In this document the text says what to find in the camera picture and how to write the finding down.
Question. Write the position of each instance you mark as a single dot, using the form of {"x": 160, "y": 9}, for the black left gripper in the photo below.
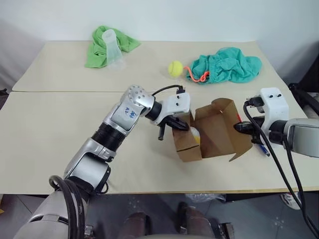
{"x": 169, "y": 122}

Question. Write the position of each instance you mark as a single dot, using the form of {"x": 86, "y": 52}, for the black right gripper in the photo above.
{"x": 260, "y": 122}

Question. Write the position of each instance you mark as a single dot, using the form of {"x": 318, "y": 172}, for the blue pen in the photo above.
{"x": 264, "y": 150}

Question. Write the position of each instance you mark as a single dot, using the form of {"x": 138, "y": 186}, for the brown cardboard box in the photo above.
{"x": 214, "y": 134}

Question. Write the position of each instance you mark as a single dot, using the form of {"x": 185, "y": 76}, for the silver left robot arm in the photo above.
{"x": 119, "y": 117}

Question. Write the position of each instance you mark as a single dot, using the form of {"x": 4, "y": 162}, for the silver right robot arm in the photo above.
{"x": 304, "y": 134}

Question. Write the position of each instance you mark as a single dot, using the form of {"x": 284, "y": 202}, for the red tape strip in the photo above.
{"x": 238, "y": 116}

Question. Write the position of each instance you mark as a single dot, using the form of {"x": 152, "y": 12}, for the yellow and white item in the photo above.
{"x": 197, "y": 137}

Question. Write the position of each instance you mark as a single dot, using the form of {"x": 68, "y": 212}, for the yellow tennis ball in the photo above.
{"x": 176, "y": 68}

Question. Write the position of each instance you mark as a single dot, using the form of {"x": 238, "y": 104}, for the black metal stand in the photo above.
{"x": 302, "y": 95}

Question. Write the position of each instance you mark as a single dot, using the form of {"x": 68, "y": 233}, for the clear plastic bag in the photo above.
{"x": 204, "y": 196}

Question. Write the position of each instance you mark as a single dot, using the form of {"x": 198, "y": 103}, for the white sneaker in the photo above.
{"x": 290, "y": 200}

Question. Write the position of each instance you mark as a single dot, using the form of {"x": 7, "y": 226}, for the clear plastic cup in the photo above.
{"x": 112, "y": 49}

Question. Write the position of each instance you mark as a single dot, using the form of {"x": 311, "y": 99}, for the green towel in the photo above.
{"x": 96, "y": 54}

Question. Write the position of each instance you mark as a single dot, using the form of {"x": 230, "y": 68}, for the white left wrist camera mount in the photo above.
{"x": 177, "y": 104}

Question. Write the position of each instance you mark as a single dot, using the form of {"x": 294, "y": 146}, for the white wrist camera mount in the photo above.
{"x": 276, "y": 107}
{"x": 177, "y": 104}

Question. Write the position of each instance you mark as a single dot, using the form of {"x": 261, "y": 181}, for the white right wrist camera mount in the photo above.
{"x": 276, "y": 107}

